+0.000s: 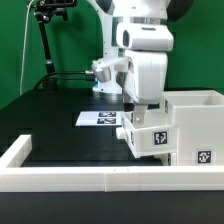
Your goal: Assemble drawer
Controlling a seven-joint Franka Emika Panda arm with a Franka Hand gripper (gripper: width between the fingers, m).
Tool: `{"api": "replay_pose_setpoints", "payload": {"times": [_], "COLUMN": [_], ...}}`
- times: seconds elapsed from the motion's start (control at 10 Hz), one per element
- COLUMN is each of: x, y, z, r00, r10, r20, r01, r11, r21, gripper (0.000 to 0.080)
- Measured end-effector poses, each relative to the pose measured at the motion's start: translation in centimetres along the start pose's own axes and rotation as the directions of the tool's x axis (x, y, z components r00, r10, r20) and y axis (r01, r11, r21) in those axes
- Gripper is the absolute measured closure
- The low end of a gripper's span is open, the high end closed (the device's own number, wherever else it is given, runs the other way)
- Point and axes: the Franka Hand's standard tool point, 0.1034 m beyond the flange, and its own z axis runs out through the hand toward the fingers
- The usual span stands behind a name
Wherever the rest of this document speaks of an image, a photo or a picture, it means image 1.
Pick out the white marker tag sheet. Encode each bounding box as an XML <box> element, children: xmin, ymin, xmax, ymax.
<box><xmin>76</xmin><ymin>111</ymin><xmax>121</xmax><ymax>126</ymax></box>

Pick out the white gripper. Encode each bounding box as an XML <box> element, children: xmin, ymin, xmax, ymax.
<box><xmin>124</xmin><ymin>50</ymin><xmax>168</xmax><ymax>124</ymax></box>

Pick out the black cable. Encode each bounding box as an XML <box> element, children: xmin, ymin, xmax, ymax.
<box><xmin>33</xmin><ymin>69</ymin><xmax>98</xmax><ymax>90</ymax></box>

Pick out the white U-shaped boundary fence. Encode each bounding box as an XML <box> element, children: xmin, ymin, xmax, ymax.
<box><xmin>0</xmin><ymin>135</ymin><xmax>224</xmax><ymax>192</ymax></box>

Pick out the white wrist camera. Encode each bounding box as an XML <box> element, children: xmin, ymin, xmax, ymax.
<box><xmin>92</xmin><ymin>57</ymin><xmax>128</xmax><ymax>83</ymax></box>

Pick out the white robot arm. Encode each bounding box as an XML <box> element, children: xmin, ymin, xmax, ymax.
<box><xmin>87</xmin><ymin>0</ymin><xmax>195</xmax><ymax>124</ymax></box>

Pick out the white drawer cabinet frame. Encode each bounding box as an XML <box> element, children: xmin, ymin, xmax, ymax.
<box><xmin>161</xmin><ymin>90</ymin><xmax>224</xmax><ymax>166</ymax></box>

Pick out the white cable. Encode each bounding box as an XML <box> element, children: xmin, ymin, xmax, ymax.
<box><xmin>19</xmin><ymin>0</ymin><xmax>36</xmax><ymax>96</ymax></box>

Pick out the black camera stand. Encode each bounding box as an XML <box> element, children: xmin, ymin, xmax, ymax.
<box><xmin>29</xmin><ymin>0</ymin><xmax>78</xmax><ymax>90</ymax></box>

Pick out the white drawer box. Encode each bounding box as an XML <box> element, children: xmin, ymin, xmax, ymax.
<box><xmin>116</xmin><ymin>109</ymin><xmax>178</xmax><ymax>158</ymax></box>

